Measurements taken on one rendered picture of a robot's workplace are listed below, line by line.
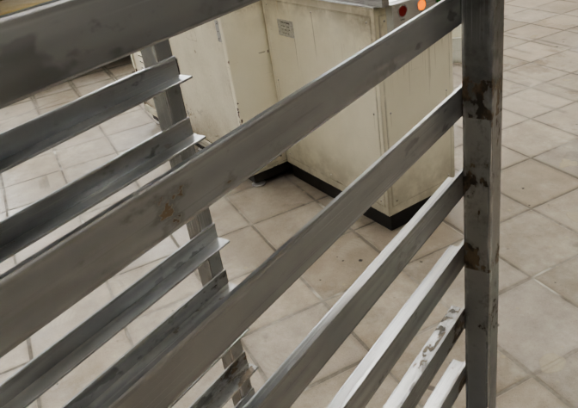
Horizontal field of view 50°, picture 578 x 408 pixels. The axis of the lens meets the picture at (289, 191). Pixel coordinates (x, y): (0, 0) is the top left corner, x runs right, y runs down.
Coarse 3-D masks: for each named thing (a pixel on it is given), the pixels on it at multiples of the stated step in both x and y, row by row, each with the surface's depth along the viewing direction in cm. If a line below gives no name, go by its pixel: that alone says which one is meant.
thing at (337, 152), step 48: (288, 0) 227; (288, 48) 240; (336, 48) 213; (432, 48) 208; (384, 96) 204; (432, 96) 216; (336, 144) 236; (384, 144) 211; (336, 192) 256; (432, 192) 233
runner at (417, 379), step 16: (448, 320) 74; (432, 336) 72; (448, 336) 69; (432, 352) 70; (448, 352) 70; (416, 368) 68; (432, 368) 66; (400, 384) 66; (416, 384) 63; (400, 400) 65; (416, 400) 64
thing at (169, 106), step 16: (160, 48) 82; (144, 64) 84; (160, 96) 86; (176, 96) 86; (160, 112) 87; (176, 112) 87; (176, 160) 90; (208, 208) 96; (192, 224) 96; (208, 224) 96; (208, 272) 99; (240, 352) 109; (224, 368) 111
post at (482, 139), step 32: (480, 0) 54; (480, 32) 55; (480, 64) 57; (480, 96) 58; (480, 128) 60; (480, 160) 61; (480, 192) 63; (480, 224) 65; (480, 256) 67; (480, 288) 69; (480, 320) 71; (480, 352) 73; (480, 384) 76
